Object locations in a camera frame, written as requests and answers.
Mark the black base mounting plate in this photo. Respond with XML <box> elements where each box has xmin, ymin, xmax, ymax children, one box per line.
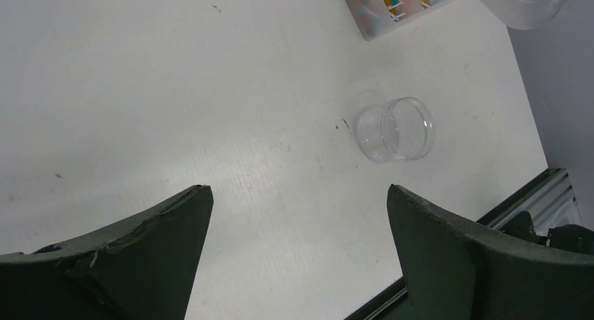
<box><xmin>351</xmin><ymin>169</ymin><xmax>593</xmax><ymax>319</ymax></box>

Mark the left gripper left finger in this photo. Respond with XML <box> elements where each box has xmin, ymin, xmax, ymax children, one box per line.
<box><xmin>1</xmin><ymin>185</ymin><xmax>214</xmax><ymax>319</ymax></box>

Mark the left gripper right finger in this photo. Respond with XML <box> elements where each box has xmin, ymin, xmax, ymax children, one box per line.
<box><xmin>387</xmin><ymin>185</ymin><xmax>593</xmax><ymax>319</ymax></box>

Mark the clear divided candy box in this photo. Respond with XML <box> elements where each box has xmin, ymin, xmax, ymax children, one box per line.
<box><xmin>345</xmin><ymin>0</ymin><xmax>454</xmax><ymax>41</ymax></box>

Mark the clear plastic scoop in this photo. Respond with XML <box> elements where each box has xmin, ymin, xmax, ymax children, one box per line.
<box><xmin>479</xmin><ymin>0</ymin><xmax>580</xmax><ymax>30</ymax></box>

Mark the clear plastic round jar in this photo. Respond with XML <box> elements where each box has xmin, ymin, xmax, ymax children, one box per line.
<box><xmin>355</xmin><ymin>97</ymin><xmax>435</xmax><ymax>163</ymax></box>

